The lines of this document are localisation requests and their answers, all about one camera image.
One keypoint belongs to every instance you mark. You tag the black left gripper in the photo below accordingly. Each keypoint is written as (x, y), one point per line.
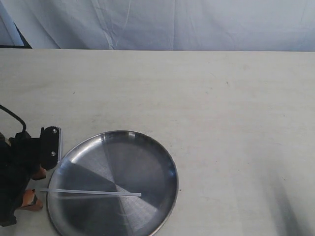
(24, 158)

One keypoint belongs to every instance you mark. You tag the translucent white tube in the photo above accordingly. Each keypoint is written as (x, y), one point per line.
(109, 193)

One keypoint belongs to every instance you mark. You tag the round steel plate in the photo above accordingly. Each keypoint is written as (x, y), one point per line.
(118, 161)

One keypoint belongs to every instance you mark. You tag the white backdrop cloth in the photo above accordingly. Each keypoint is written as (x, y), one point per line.
(190, 25)

